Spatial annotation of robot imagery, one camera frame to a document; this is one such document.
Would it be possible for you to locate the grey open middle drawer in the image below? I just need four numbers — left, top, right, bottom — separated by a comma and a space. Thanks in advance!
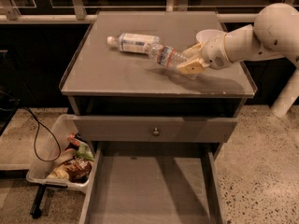
79, 142, 225, 224

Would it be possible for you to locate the round metal drawer knob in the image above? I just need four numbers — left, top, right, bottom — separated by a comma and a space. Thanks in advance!
152, 128, 160, 136

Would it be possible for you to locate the clear plastic storage bin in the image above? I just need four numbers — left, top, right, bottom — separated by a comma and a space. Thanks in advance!
26, 114, 98, 193

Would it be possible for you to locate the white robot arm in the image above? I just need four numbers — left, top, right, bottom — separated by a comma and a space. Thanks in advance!
178, 3, 299, 118

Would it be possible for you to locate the metal railing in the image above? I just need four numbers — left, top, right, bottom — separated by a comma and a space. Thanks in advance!
0, 0, 298, 23

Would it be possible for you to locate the black bar on floor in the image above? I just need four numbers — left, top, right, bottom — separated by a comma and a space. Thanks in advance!
30, 185, 46, 219

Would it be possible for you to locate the grey top drawer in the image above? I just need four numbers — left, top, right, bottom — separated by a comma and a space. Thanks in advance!
79, 116, 237, 143

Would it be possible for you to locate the black cable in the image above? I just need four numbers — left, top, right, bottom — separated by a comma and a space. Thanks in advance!
23, 106, 63, 162

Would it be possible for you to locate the clear water bottle red label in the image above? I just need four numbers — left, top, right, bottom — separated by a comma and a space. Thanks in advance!
144, 43, 196, 79

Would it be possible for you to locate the white ceramic bowl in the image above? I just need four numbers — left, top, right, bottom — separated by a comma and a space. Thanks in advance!
196, 29, 226, 44

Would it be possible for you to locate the brown snack bag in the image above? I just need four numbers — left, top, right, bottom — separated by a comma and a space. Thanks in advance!
64, 158, 93, 182

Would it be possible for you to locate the white labelled plastic bottle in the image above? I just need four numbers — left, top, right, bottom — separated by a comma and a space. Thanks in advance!
107, 33, 160, 53

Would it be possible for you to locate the green snack packet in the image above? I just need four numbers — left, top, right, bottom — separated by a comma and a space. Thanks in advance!
76, 144, 94, 161

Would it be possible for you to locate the grey drawer cabinet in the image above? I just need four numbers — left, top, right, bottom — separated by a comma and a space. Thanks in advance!
59, 10, 258, 224

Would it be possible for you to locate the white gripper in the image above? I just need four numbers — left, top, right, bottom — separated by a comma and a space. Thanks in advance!
178, 35, 232, 75

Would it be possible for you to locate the yellow snack item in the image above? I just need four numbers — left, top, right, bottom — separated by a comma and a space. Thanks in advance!
48, 169, 69, 180

